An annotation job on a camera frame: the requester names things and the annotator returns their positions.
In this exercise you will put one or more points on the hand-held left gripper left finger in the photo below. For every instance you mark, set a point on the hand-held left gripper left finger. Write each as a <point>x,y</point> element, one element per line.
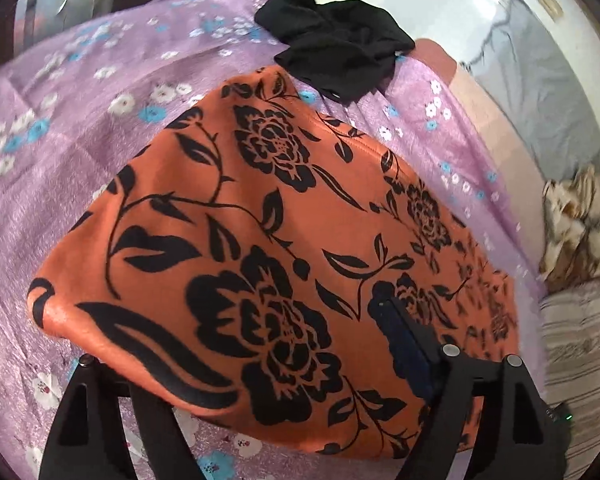
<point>145,435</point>

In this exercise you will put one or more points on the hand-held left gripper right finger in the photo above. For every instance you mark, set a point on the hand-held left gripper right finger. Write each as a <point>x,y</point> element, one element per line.
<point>410,355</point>

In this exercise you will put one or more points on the orange black floral shirt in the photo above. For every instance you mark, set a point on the orange black floral shirt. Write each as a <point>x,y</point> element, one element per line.
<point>230,260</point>

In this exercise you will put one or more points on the striped floral pillow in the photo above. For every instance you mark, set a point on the striped floral pillow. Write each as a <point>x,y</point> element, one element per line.
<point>585,350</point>

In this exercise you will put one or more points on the cream brown floral cloth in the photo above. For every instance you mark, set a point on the cream brown floral cloth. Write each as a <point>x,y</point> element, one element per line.
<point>580,225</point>

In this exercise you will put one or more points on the grey cloth on floor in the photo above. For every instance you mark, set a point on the grey cloth on floor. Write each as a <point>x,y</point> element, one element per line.
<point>540,85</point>

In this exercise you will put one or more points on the black crumpled cloth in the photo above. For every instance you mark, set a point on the black crumpled cloth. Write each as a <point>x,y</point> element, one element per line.
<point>340,45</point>

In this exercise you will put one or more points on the purple floral bedsheet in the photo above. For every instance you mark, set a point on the purple floral bedsheet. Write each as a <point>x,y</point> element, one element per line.
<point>90,110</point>

